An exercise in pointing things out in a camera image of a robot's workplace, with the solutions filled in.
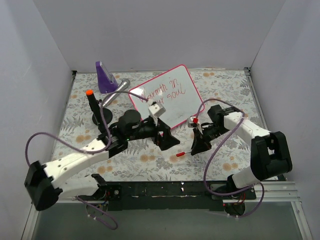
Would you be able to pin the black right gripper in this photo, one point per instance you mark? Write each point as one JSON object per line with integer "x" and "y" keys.
{"x": 200, "y": 136}

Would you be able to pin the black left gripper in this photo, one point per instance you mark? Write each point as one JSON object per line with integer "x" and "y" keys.
{"x": 159, "y": 134}

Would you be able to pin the red marker cap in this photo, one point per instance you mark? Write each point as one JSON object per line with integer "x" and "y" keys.
{"x": 180, "y": 154}

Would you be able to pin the pink framed whiteboard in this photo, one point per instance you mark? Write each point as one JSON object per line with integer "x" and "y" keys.
{"x": 176, "y": 91}

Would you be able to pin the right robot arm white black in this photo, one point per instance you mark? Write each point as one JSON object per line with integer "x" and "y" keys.
{"x": 269, "y": 151}

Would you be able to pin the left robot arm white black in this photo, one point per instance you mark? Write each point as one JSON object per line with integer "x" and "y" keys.
{"x": 45, "y": 183}

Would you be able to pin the floral patterned table mat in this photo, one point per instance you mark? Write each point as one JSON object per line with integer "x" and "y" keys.
{"x": 143, "y": 161}

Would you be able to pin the silver microphone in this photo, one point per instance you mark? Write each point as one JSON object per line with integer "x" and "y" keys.
{"x": 110, "y": 97}

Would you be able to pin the black torch with orange cap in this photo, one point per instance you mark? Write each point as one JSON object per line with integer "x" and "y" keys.
{"x": 96, "y": 114}

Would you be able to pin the purple wedge stand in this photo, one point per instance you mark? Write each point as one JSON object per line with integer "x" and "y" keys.
{"x": 105, "y": 79}

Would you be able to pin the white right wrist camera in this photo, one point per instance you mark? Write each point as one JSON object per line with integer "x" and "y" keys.
{"x": 193, "y": 122}

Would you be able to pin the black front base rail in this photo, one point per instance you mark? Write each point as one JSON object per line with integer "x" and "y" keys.
{"x": 164, "y": 195}

